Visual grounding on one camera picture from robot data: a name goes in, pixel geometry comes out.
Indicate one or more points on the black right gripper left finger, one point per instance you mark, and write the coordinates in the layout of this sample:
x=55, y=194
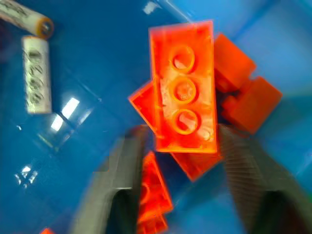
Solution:
x=111, y=192

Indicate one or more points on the blue plastic bin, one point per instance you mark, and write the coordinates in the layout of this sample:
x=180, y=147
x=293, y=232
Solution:
x=97, y=80

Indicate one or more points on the white battery with orange end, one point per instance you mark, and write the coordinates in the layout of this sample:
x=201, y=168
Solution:
x=37, y=75
x=24, y=15

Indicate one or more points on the orange hollow building brick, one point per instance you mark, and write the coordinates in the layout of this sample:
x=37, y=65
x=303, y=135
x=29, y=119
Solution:
x=184, y=90

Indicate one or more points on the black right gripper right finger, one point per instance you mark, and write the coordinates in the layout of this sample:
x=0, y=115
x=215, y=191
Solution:
x=253, y=180

